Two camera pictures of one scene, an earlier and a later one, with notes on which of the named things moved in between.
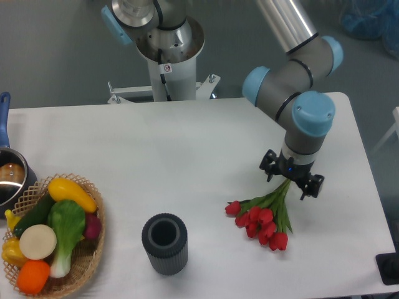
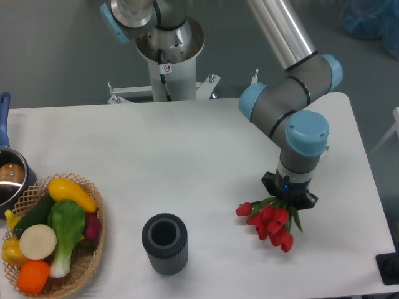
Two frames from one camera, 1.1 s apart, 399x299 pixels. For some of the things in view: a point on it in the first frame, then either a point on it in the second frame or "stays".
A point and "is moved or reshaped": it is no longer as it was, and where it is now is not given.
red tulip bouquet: x=265 y=216 is moved or reshaped
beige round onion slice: x=37 y=242 stays
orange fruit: x=32 y=276 stays
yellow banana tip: x=12 y=218 stays
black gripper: x=299 y=173 → x=297 y=192
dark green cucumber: x=38 y=215 stays
